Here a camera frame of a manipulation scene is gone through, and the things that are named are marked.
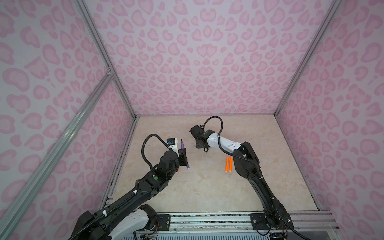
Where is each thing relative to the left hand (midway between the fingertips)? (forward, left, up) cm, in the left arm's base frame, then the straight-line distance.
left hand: (186, 147), depth 78 cm
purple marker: (0, +2, 0) cm, 2 cm away
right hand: (+16, -10, -19) cm, 27 cm away
